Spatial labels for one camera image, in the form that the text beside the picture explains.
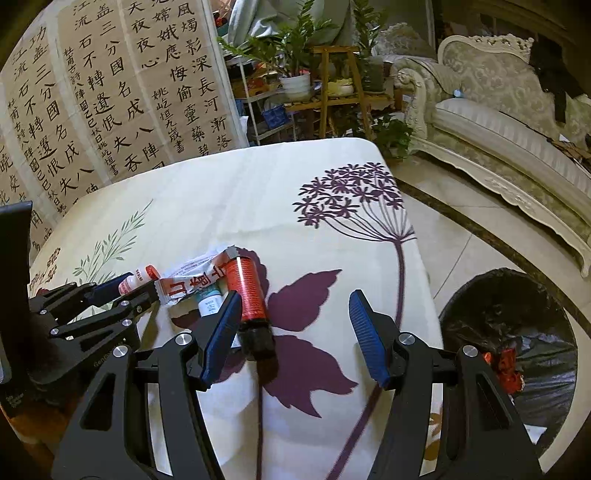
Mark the red bottle black cap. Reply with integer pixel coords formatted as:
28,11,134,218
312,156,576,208
223,251,276,361

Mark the black trash bag bin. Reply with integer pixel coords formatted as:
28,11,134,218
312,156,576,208
440,268,578,455

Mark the calligraphy folding screen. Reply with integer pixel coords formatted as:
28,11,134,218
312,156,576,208
1,0,247,256

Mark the small teal white tube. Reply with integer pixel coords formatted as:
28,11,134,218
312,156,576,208
194,282,226,317

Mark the metal wire shelf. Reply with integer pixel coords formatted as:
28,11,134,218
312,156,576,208
225,56,296,146

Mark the floral cream tablecloth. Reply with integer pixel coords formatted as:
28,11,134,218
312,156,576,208
30,139,442,479

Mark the white potted green plant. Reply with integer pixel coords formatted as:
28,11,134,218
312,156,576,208
218,1,337,102

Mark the black garment on sofa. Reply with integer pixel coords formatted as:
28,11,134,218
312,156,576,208
529,36,584,124

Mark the small floor plant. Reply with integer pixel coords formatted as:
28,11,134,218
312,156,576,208
372,112,413,160

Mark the red white snack wrapper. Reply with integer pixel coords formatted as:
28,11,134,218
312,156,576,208
155,245,238,306

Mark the yellow flower pot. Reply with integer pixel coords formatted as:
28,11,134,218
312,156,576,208
327,78,356,98

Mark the blue basket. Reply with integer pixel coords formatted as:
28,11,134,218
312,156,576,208
262,105,290,130

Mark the small white bottle red cap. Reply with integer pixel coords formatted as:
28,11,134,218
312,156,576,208
118,265,160,296

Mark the orange trash in bin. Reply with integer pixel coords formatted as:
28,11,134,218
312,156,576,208
482,348,525,396

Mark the ornate cream sofa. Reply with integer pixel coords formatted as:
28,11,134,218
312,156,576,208
392,34,590,277

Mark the wooden plant stand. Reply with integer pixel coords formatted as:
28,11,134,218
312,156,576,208
286,45,392,140

